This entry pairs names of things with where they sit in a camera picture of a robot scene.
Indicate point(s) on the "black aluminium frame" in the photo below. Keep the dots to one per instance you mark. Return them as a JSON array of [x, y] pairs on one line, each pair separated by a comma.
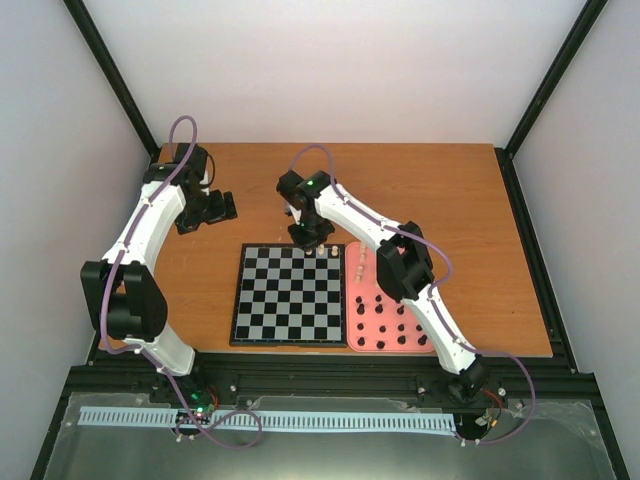
[[333, 374]]

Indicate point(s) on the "light blue cable duct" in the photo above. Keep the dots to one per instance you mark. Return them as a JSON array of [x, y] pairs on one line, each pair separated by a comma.
[[271, 421]]

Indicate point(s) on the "black white chessboard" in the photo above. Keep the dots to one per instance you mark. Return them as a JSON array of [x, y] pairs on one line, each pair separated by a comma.
[[285, 297]]

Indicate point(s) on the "pink piece tray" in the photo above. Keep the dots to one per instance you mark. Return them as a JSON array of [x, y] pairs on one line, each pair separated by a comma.
[[388, 327]]

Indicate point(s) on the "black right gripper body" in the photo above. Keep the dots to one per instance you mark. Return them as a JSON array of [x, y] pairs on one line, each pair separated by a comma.
[[313, 231]]

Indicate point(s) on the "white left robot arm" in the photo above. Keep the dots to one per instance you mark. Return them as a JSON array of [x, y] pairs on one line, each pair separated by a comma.
[[123, 299]]

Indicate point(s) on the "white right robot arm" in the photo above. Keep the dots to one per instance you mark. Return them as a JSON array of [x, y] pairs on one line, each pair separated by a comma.
[[404, 268]]

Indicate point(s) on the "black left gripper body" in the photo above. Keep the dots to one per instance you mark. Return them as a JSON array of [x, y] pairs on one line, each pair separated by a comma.
[[202, 210]]

